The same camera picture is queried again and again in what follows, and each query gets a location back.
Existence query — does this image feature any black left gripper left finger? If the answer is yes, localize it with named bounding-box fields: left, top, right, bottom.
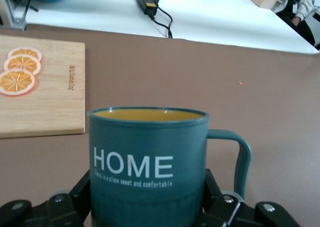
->
left=0, top=169, right=93, bottom=227

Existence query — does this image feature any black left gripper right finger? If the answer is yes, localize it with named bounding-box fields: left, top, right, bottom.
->
left=197, top=168, right=301, bottom=227

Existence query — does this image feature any teal mug with yellow inside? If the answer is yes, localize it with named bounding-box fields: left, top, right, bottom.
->
left=86, top=106, right=253, bottom=227

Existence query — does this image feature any bamboo cutting board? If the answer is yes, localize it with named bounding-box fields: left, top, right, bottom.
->
left=0, top=34, right=86, bottom=140

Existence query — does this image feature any orange slice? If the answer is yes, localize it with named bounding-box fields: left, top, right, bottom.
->
left=2, top=54, right=42, bottom=76
left=0, top=68, right=38, bottom=97
left=6, top=46, right=43, bottom=63

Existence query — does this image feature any person in grey jacket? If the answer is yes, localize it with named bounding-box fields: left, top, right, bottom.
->
left=271, top=0, right=320, bottom=50

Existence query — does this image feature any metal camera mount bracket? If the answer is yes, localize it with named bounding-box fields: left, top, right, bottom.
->
left=0, top=0, right=28, bottom=32

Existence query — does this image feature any black adapter cable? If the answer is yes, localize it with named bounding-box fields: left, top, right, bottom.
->
left=149, top=6, right=174, bottom=39

